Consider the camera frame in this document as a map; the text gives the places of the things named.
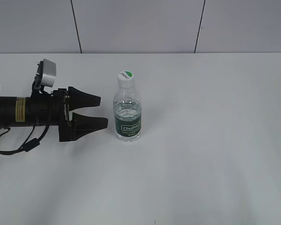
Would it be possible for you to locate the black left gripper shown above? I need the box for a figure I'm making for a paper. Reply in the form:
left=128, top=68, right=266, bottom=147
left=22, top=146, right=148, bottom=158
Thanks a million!
left=25, top=86, right=108, bottom=143

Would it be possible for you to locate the clear Cestbon water bottle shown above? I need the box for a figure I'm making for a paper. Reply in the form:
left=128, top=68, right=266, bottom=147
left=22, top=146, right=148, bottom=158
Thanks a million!
left=113, top=84, right=142, bottom=143

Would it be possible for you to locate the white green bottle cap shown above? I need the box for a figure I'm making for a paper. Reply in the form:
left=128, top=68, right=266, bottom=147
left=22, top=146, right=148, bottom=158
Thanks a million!
left=117, top=71, right=135, bottom=88

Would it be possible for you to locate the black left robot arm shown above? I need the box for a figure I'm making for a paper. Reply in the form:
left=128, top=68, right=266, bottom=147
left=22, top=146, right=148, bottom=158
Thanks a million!
left=0, top=87, right=108, bottom=142

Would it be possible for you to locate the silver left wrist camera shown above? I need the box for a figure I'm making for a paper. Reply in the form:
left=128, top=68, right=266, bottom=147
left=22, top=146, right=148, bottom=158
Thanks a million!
left=34, top=59, right=57, bottom=90

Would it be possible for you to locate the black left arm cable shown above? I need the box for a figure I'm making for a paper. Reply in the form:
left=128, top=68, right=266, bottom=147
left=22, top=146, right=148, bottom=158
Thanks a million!
left=0, top=78, right=52, bottom=155

